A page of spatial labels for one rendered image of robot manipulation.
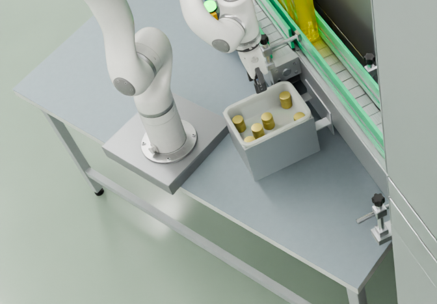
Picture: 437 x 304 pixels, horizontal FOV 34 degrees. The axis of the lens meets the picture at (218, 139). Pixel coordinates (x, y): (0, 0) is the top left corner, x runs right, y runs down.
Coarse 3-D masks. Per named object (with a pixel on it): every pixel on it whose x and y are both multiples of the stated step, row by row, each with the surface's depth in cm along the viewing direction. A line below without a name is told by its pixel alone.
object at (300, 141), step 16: (304, 96) 221; (320, 112) 219; (304, 128) 208; (320, 128) 212; (240, 144) 208; (272, 144) 207; (288, 144) 210; (304, 144) 213; (256, 160) 210; (272, 160) 212; (288, 160) 215; (256, 176) 215
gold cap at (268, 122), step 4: (268, 112) 213; (264, 116) 213; (268, 116) 212; (264, 120) 212; (268, 120) 212; (272, 120) 213; (264, 124) 213; (268, 124) 213; (272, 124) 214; (264, 128) 215; (268, 128) 214; (272, 128) 215
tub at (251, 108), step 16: (256, 96) 215; (272, 96) 217; (224, 112) 214; (240, 112) 217; (256, 112) 219; (272, 112) 219; (288, 112) 217; (304, 112) 209; (288, 128) 205; (256, 144) 204
